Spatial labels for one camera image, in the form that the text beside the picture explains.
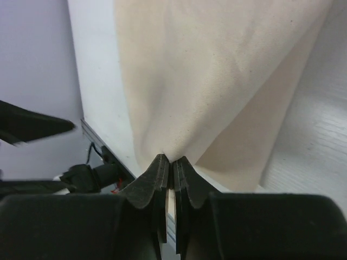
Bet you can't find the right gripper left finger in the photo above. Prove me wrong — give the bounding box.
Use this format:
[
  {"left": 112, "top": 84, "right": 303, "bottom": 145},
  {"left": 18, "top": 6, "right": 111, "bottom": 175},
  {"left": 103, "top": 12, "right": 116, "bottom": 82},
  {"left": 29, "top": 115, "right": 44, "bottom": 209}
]
[{"left": 116, "top": 154, "right": 170, "bottom": 259}]

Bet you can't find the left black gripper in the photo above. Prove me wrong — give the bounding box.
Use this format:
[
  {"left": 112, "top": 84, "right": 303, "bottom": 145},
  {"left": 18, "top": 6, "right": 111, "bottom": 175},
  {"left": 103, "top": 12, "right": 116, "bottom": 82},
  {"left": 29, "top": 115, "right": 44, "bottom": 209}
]
[{"left": 1, "top": 101, "right": 75, "bottom": 145}]

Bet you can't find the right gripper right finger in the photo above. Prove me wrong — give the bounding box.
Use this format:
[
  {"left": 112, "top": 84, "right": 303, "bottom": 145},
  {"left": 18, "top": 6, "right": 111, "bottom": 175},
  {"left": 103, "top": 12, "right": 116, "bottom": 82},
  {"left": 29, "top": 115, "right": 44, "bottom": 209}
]
[{"left": 171, "top": 157, "right": 217, "bottom": 259}]

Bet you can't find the beige cloth surgical kit roll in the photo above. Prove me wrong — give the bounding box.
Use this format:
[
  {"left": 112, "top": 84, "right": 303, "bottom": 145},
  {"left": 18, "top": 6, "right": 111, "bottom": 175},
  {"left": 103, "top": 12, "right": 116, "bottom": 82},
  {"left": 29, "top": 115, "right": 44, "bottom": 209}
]
[{"left": 114, "top": 1, "right": 332, "bottom": 191}]

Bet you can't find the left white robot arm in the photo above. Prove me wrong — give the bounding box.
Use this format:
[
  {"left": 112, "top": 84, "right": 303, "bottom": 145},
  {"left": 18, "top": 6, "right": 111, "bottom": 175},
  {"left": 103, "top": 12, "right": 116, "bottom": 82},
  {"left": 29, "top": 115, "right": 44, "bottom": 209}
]
[{"left": 1, "top": 101, "right": 120, "bottom": 198}]

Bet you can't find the front aluminium rail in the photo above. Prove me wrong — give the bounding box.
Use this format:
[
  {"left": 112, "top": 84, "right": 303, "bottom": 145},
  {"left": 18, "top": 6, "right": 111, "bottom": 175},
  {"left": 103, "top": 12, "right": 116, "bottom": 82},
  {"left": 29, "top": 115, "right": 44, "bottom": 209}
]
[{"left": 81, "top": 119, "right": 176, "bottom": 247}]

